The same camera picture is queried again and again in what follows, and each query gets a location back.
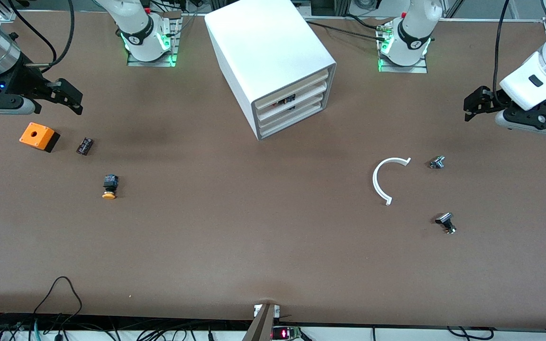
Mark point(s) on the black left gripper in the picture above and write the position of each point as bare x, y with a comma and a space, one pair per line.
487, 98

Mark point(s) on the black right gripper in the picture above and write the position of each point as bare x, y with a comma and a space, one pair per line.
27, 78

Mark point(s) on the white plastic drawer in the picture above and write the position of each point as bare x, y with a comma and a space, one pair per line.
311, 111
311, 82
311, 102
311, 92

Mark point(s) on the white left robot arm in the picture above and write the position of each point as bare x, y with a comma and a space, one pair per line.
538, 76

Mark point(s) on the white drawer cabinet housing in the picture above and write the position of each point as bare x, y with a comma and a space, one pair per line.
263, 47

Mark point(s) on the small black contact block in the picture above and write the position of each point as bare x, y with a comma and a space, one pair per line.
84, 146

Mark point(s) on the upper metal bolt part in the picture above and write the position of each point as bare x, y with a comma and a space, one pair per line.
437, 162

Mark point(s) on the device with red display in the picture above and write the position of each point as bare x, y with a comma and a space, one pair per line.
285, 334

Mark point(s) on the orange button enclosure box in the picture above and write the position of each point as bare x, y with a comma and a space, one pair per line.
37, 134

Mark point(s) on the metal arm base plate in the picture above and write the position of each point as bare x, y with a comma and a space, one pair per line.
415, 69
135, 62

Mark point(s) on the yellow push button switch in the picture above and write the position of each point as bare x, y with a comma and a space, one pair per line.
110, 186

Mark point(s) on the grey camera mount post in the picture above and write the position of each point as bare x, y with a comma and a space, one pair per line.
261, 327

